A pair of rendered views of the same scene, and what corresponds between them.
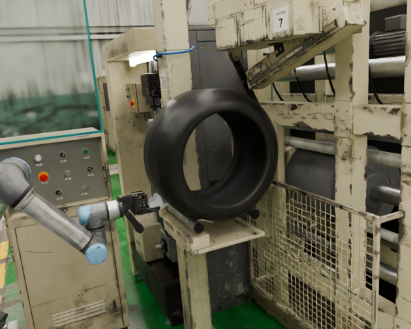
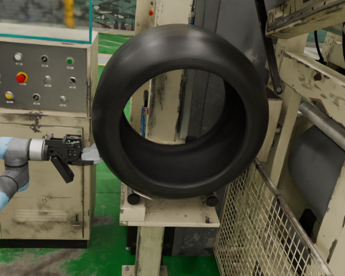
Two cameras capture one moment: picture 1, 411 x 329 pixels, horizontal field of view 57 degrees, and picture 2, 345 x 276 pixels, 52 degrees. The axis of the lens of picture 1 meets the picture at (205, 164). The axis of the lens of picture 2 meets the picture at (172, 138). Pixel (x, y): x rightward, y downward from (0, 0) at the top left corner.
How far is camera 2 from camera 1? 0.66 m
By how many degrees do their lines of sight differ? 19
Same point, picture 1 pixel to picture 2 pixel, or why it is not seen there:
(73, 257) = (41, 165)
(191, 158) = (170, 104)
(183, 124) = (129, 74)
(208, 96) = (175, 43)
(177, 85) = (169, 10)
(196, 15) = not seen: outside the picture
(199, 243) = (130, 215)
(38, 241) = not seen: hidden behind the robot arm
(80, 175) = (61, 85)
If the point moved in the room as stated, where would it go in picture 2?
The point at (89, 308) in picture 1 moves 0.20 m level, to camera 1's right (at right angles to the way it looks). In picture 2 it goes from (52, 214) to (82, 223)
